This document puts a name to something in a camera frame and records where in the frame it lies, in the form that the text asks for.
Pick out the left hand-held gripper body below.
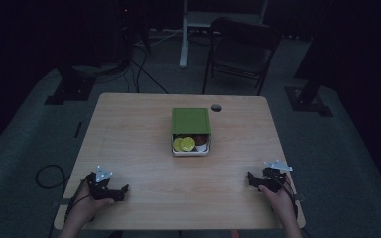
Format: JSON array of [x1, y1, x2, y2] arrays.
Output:
[[86, 165, 126, 202]]

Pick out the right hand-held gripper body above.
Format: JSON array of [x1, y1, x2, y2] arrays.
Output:
[[257, 159, 294, 194]]

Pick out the person's left hand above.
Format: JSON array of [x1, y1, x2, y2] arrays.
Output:
[[66, 182, 115, 228]]

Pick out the person's right hand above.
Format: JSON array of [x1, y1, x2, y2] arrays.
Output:
[[257, 174, 297, 226]]

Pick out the brown and white cup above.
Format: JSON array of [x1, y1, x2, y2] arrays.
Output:
[[193, 134, 209, 152]]

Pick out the white box drawer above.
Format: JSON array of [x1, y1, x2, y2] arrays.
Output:
[[170, 133, 212, 158]]

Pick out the green box sleeve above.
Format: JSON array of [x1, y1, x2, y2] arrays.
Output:
[[171, 107, 212, 136]]

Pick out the black stand with base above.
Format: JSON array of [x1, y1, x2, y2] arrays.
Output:
[[283, 0, 335, 118], [44, 63, 97, 106]]

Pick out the black folding chair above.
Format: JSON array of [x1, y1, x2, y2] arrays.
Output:
[[201, 16, 283, 97]]

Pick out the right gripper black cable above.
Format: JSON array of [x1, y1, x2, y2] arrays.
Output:
[[276, 177, 300, 220]]

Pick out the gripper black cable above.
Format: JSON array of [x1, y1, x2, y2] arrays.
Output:
[[63, 178, 92, 223], [276, 177, 300, 220]]

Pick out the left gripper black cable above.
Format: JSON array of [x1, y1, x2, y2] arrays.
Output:
[[63, 178, 92, 223]]

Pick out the black cable loop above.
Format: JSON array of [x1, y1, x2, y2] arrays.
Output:
[[34, 164, 67, 190]]

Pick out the black floor cables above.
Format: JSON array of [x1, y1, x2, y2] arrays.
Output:
[[93, 31, 171, 95]]

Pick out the white desk frame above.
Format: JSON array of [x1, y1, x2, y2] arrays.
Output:
[[178, 0, 270, 70]]

